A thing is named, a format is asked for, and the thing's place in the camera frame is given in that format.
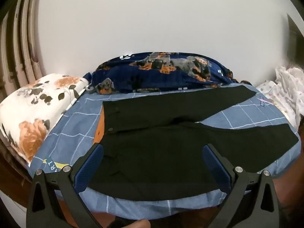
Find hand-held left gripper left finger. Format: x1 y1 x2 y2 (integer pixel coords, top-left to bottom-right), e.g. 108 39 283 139
26 144 105 228

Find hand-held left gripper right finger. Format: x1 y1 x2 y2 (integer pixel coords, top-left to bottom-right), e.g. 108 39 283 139
201 144 279 228

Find black pants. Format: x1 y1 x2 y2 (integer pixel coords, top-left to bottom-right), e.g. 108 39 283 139
89 85 300 201

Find blue checked bedsheet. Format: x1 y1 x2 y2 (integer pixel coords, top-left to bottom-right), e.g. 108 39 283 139
28 83 302 220

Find white floral pillow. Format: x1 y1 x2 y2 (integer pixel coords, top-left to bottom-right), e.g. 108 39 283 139
0 74 89 164

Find navy dog-print blanket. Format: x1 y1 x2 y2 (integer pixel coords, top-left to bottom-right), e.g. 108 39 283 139
83 51 240 94

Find white dotted cloth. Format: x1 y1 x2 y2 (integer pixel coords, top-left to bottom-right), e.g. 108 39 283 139
256 65 304 130

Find beige floral curtain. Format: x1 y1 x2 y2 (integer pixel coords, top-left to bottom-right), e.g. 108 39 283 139
0 0 47 95

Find dark wooden cabinet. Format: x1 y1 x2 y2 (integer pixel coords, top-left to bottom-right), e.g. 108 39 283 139
286 13 304 62

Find brown wooden bed frame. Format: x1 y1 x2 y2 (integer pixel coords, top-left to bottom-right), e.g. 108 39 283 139
0 147 31 207

